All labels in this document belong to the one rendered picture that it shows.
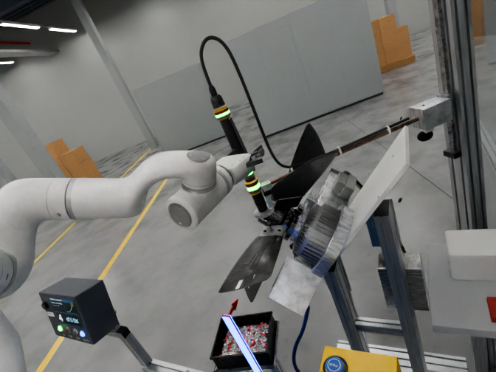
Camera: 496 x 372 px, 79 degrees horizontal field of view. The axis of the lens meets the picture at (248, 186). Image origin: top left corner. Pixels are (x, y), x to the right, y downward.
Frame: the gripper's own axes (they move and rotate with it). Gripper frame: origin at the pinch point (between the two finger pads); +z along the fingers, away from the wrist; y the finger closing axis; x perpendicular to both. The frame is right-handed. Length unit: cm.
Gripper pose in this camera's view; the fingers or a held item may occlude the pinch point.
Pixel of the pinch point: (247, 153)
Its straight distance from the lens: 87.3
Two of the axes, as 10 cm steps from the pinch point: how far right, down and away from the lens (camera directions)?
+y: 8.3, -0.6, -5.5
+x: -3.2, -8.6, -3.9
